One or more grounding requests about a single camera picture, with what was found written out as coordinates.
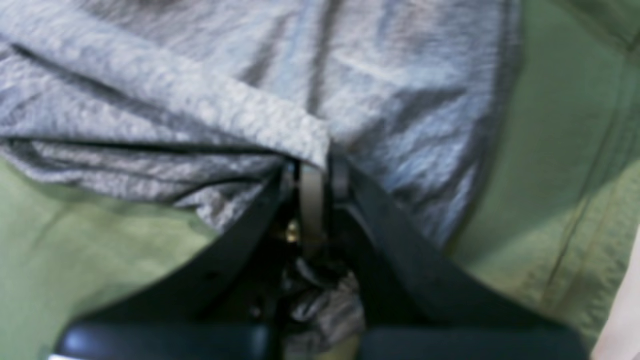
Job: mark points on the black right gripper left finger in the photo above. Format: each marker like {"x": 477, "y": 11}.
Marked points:
{"x": 222, "y": 305}

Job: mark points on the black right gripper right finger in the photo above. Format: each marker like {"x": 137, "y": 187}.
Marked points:
{"x": 418, "y": 304}

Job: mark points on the grey long-sleeve shirt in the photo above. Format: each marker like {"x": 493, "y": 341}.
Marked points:
{"x": 191, "y": 102}

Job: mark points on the green table cloth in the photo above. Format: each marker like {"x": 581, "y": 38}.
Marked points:
{"x": 552, "y": 223}

